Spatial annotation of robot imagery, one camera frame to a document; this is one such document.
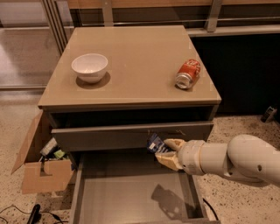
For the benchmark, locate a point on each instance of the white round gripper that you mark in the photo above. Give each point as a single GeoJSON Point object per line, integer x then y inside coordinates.
{"type": "Point", "coordinates": [189, 157]}

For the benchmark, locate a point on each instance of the dark blue rxbar wrapper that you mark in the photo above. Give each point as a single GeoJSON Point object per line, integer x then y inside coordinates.
{"type": "Point", "coordinates": [156, 145]}

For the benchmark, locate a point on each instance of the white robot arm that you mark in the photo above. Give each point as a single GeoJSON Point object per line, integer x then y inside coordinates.
{"type": "Point", "coordinates": [246, 159]}

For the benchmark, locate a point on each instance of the closed top drawer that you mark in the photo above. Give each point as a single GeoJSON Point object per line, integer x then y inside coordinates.
{"type": "Point", "coordinates": [127, 136]}

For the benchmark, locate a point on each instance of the open middle drawer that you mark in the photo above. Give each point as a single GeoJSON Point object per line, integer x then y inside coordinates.
{"type": "Point", "coordinates": [131, 187]}

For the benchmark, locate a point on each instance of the grey drawer cabinet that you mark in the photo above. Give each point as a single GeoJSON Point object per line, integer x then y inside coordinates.
{"type": "Point", "coordinates": [138, 87]}

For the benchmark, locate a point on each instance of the orange soda can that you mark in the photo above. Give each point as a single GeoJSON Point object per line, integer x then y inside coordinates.
{"type": "Point", "coordinates": [187, 74]}

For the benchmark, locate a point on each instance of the small grey floor object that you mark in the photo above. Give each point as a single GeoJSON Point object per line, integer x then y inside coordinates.
{"type": "Point", "coordinates": [269, 114]}

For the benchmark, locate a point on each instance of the green packet in box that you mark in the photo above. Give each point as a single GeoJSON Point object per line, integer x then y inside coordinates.
{"type": "Point", "coordinates": [59, 154]}

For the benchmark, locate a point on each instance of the white ceramic bowl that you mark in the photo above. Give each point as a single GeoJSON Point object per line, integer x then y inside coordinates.
{"type": "Point", "coordinates": [90, 67]}

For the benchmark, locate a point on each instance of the white packet in box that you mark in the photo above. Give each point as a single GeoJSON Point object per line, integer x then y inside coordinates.
{"type": "Point", "coordinates": [49, 148]}

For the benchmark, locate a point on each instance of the open cardboard box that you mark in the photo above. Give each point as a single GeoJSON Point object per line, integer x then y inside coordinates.
{"type": "Point", "coordinates": [39, 176]}

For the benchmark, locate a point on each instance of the black device on floor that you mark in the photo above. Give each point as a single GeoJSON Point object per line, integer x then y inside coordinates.
{"type": "Point", "coordinates": [34, 216]}

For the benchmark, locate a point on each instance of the metal railing frame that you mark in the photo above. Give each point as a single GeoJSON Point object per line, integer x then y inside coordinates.
{"type": "Point", "coordinates": [200, 17]}

